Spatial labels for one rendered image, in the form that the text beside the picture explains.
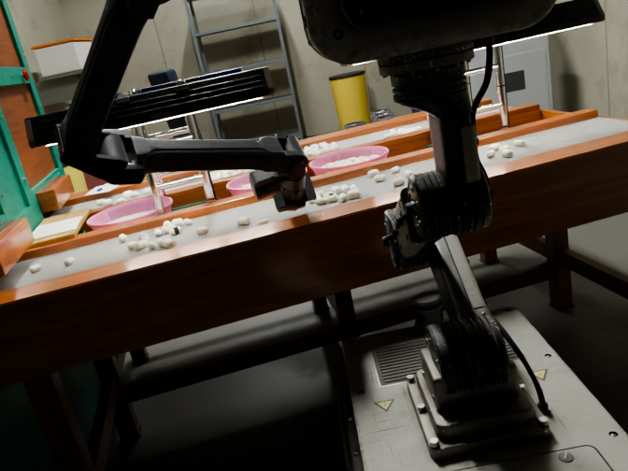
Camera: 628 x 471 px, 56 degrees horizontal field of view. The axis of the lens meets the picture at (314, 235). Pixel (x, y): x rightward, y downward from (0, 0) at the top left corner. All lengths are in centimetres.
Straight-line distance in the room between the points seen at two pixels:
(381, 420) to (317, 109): 670
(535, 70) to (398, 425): 342
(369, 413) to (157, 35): 693
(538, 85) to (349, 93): 314
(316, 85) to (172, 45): 181
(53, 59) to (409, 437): 554
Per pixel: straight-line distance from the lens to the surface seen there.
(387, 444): 110
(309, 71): 764
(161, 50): 778
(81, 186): 488
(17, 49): 259
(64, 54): 620
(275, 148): 126
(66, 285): 139
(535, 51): 429
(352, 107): 704
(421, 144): 221
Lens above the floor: 116
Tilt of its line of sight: 18 degrees down
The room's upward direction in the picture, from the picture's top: 12 degrees counter-clockwise
